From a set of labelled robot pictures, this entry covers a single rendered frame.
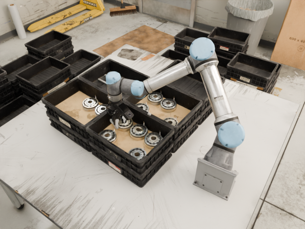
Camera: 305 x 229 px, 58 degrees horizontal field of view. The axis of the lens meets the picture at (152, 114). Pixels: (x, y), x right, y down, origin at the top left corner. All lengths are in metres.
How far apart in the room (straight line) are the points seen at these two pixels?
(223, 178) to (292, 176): 1.36
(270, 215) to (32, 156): 1.76
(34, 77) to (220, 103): 1.97
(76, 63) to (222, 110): 2.13
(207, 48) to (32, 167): 1.17
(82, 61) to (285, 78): 2.45
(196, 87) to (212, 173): 0.74
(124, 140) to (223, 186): 0.59
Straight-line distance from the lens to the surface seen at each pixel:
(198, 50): 1.35
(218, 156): 1.42
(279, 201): 2.53
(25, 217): 2.45
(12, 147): 1.93
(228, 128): 1.29
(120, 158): 1.48
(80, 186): 1.61
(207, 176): 1.48
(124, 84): 1.41
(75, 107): 1.86
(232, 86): 2.26
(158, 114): 1.74
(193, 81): 2.03
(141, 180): 1.50
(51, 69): 2.92
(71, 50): 3.28
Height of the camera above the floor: 2.01
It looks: 43 degrees down
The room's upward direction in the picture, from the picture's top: straight up
